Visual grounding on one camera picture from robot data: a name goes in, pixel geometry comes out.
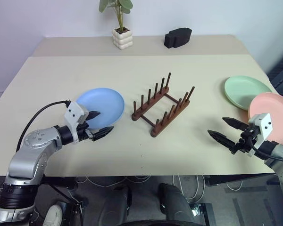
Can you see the blue plate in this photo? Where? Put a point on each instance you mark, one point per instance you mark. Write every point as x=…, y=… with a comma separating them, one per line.
x=103, y=101

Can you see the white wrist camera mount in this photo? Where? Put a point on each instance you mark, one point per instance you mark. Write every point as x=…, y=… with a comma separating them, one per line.
x=73, y=113
x=265, y=123

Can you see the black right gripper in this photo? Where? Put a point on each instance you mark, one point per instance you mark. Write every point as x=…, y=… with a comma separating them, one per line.
x=244, y=142

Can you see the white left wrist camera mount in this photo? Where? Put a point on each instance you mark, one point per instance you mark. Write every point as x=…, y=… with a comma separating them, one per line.
x=73, y=113

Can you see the white bubbly plant pot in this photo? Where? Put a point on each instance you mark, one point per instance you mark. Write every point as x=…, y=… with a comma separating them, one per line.
x=122, y=41

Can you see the dark rounded shape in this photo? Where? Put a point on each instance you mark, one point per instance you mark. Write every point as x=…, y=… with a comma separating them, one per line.
x=116, y=204
x=174, y=202

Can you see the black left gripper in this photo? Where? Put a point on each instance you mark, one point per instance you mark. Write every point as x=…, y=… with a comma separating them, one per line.
x=83, y=133

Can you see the brown wooden dish rack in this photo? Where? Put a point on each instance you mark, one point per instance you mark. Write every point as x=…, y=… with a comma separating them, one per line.
x=155, y=131

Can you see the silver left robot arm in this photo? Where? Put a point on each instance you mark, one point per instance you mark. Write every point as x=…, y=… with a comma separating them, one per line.
x=26, y=160

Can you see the pink red plate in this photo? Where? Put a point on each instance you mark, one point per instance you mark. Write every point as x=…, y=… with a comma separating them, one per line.
x=278, y=110

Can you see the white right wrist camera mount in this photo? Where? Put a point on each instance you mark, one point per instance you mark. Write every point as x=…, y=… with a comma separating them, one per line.
x=265, y=123

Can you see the green plate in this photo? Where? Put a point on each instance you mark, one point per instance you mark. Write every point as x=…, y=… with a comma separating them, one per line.
x=243, y=89

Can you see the white rounded shoe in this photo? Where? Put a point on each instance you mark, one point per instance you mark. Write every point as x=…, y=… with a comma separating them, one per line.
x=52, y=214

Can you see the black foam block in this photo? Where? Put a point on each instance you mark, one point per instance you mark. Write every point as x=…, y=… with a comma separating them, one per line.
x=177, y=38

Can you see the black table frame bar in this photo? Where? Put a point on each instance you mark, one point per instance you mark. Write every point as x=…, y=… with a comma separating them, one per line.
x=238, y=180

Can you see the green leafy plant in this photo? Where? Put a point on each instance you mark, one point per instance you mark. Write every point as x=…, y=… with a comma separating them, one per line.
x=126, y=4

